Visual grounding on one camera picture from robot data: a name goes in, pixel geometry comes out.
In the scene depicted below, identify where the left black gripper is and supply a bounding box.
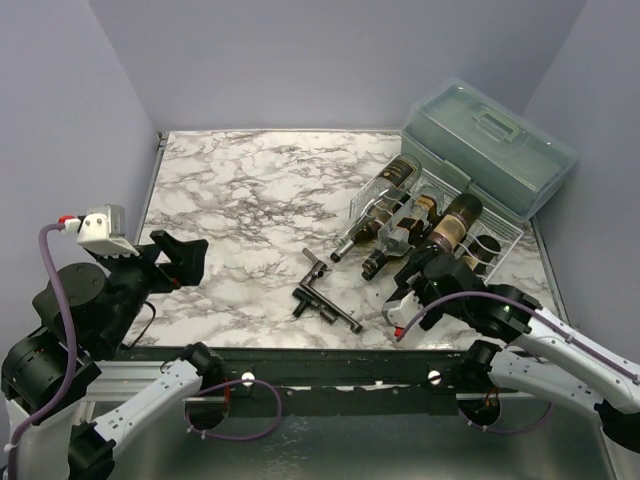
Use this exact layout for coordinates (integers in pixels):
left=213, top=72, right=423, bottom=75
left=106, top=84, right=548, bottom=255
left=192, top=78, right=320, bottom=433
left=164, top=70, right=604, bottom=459
left=94, top=227, right=210, bottom=352

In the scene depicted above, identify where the clear bottle gold cap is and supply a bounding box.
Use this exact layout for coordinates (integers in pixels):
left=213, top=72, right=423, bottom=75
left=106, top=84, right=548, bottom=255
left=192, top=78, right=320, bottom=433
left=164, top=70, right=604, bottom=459
left=376, top=185, right=444, bottom=257

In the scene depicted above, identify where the green wine bottle front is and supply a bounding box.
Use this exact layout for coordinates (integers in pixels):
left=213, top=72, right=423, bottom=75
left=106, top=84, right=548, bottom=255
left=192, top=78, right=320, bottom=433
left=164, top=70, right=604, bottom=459
left=361, top=249, right=399, bottom=281

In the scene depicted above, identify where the brown wine bottle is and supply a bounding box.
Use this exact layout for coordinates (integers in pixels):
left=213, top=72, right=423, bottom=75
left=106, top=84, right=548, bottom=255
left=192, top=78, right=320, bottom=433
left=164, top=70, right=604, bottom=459
left=329, top=209, right=395, bottom=263

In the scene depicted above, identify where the green wine bottle back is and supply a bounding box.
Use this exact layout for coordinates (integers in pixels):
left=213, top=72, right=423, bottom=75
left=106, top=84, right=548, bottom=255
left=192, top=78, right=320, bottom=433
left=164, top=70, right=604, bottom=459
left=418, top=193, right=483, bottom=254

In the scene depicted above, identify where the green wine bottle silver neck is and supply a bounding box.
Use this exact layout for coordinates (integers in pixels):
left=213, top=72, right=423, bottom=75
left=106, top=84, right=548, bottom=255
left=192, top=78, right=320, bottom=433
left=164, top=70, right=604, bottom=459
left=459, top=235, right=501, bottom=275

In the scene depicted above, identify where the clear glass bottle tall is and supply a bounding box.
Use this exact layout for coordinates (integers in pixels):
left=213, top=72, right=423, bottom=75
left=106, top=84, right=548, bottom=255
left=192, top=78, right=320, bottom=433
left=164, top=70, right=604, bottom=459
left=336, top=153, right=422, bottom=245

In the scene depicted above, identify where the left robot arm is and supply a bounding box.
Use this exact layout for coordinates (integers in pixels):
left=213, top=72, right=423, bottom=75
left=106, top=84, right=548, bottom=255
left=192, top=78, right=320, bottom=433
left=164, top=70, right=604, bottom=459
left=1, top=218, right=222, bottom=479

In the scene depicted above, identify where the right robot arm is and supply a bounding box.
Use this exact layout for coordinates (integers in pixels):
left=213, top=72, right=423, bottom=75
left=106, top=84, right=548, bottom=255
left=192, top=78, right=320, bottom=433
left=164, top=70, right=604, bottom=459
left=385, top=246, right=639, bottom=452

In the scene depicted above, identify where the dark metal faucet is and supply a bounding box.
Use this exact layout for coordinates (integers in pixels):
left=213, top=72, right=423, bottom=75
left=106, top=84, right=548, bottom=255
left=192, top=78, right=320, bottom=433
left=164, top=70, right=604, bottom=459
left=292, top=248, right=363, bottom=334

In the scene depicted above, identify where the green plastic toolbox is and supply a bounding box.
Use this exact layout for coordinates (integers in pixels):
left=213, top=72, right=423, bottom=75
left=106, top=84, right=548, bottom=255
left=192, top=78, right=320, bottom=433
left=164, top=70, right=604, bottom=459
left=401, top=78, right=578, bottom=225

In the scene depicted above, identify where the white wire wine rack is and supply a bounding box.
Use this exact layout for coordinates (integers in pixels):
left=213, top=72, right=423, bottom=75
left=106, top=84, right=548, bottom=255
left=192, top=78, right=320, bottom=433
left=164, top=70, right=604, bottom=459
left=342, top=169, right=524, bottom=281

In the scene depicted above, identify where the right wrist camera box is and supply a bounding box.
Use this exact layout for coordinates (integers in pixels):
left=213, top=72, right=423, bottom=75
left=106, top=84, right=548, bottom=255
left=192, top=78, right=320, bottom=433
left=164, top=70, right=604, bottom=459
left=381, top=292, right=423, bottom=330

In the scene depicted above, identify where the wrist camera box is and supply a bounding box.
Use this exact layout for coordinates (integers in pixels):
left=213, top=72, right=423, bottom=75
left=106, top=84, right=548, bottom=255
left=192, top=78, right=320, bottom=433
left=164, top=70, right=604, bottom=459
left=77, top=204, right=139, bottom=258
left=381, top=292, right=423, bottom=330

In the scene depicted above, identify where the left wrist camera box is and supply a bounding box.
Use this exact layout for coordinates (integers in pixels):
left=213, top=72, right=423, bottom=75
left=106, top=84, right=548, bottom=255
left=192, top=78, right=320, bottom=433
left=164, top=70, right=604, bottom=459
left=77, top=204, right=139, bottom=258

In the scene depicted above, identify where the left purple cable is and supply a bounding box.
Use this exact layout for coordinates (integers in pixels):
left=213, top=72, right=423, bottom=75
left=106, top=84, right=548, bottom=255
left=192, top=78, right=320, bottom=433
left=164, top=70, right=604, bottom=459
left=2, top=222, right=79, bottom=451

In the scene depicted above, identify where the purple cable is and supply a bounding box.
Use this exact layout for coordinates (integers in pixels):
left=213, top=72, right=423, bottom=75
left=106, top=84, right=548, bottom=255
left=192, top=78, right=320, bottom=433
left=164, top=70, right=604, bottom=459
left=394, top=291, right=640, bottom=386
left=2, top=222, right=79, bottom=451

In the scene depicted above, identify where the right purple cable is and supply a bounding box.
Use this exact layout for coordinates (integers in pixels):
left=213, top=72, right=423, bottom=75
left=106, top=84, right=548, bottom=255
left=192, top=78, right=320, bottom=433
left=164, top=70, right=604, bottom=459
left=394, top=291, right=640, bottom=386

